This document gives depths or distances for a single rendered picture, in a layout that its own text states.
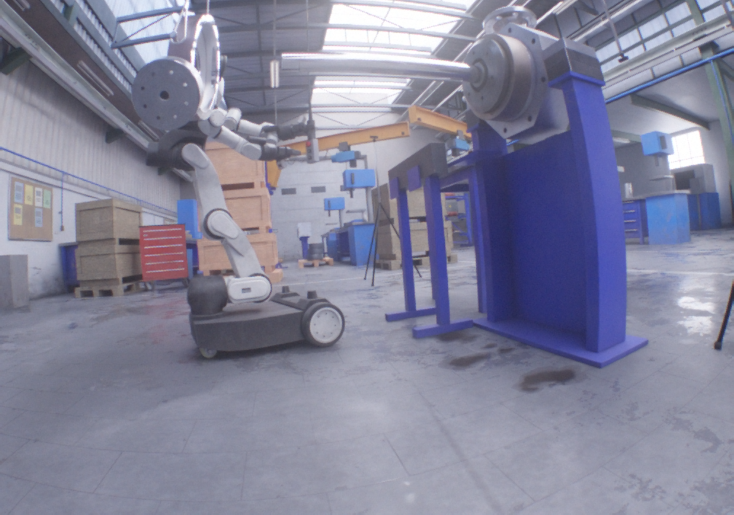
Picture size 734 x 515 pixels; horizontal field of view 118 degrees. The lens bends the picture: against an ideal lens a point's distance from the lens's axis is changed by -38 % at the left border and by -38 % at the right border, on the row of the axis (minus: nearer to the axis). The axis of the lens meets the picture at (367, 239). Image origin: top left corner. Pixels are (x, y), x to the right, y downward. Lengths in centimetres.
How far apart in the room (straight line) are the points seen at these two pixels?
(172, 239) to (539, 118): 493
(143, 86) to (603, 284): 147
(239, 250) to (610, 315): 153
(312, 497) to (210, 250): 469
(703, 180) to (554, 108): 1057
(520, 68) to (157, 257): 501
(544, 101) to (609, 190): 41
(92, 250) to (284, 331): 424
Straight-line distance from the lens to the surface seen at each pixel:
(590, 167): 124
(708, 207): 1181
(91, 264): 553
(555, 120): 152
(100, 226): 546
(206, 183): 168
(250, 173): 527
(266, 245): 505
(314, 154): 192
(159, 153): 170
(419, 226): 564
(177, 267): 546
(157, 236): 546
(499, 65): 141
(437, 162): 160
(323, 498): 70
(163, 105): 101
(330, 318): 162
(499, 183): 177
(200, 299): 164
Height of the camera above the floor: 45
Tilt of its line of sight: level
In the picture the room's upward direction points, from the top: 5 degrees counter-clockwise
